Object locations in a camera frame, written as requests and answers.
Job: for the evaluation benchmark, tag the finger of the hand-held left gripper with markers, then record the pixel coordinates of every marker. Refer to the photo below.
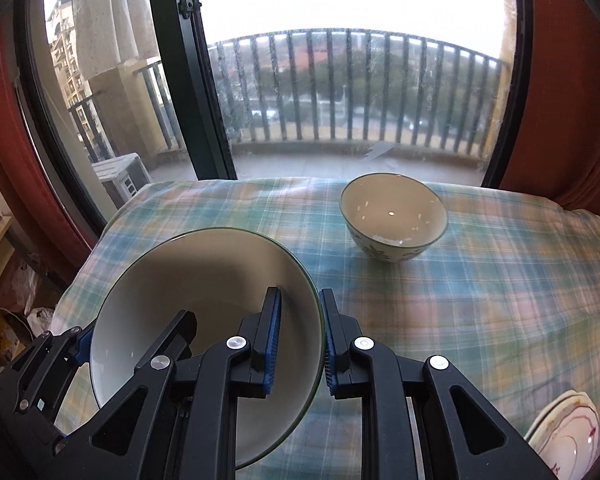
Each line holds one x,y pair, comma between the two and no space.
82,344

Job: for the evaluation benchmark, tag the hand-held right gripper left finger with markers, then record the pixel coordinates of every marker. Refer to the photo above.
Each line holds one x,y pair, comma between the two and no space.
272,340

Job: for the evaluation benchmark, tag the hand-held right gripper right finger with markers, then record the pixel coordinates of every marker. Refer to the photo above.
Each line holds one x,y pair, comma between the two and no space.
330,355

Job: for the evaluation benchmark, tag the floral ceramic bowl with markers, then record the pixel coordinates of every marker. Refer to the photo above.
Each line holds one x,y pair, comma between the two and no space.
395,205
205,270

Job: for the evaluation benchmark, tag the yellow floral ribbed plate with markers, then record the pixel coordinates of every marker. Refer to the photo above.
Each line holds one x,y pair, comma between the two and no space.
536,435

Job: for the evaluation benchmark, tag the white plastic bag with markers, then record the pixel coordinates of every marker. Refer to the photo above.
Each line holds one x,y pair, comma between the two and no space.
25,285

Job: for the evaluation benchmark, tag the yellow cardboard box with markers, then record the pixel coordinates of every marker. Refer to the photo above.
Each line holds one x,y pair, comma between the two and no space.
0,337

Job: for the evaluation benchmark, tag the plaid tablecloth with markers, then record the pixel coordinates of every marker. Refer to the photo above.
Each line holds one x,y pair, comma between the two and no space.
455,310

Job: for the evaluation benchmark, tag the air conditioner outdoor unit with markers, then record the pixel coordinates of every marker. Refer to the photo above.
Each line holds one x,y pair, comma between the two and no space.
125,175

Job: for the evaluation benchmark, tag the orange curtain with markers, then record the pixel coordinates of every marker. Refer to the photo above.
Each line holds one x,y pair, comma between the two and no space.
570,85
15,135

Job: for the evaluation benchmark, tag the apartment building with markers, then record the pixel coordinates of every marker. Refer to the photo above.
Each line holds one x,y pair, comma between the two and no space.
65,50

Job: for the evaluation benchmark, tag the balcony railing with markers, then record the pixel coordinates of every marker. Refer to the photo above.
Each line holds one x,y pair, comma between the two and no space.
330,32

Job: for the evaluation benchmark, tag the white hanging cloth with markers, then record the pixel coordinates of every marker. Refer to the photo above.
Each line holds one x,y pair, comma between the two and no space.
115,15

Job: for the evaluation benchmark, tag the dark green window frame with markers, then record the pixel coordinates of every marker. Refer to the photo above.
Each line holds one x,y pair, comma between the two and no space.
190,85

